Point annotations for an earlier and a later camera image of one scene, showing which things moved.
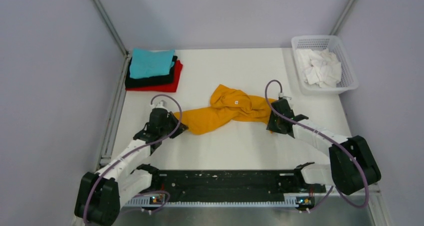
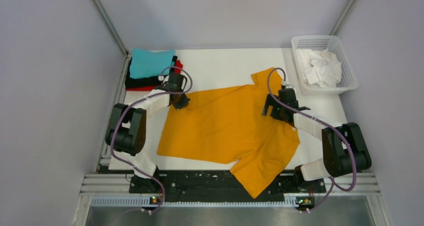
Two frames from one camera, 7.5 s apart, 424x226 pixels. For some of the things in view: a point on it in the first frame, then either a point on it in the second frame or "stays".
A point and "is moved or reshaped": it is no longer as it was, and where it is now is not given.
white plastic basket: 323,65 stays
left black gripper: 181,128 → 184,103
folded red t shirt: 172,88 stays
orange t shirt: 227,103 is moved or reshaped
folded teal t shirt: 145,63 stays
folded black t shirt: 162,79 stays
